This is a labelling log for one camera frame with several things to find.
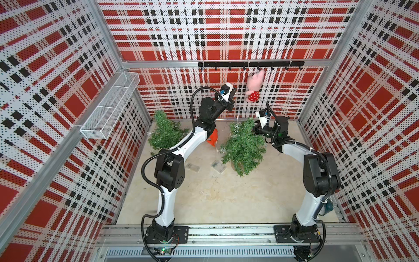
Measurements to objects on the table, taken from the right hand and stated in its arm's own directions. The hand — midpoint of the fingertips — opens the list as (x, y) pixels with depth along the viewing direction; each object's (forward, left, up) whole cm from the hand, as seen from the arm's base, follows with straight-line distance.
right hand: (248, 123), depth 89 cm
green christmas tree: (-19, +4, +2) cm, 19 cm away
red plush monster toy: (+7, +20, -22) cm, 31 cm away
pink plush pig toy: (+20, -4, +10) cm, 23 cm away
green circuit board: (-57, +41, -20) cm, 73 cm away
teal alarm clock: (-41, -34, -13) cm, 55 cm away
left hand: (+5, +7, +20) cm, 22 cm away
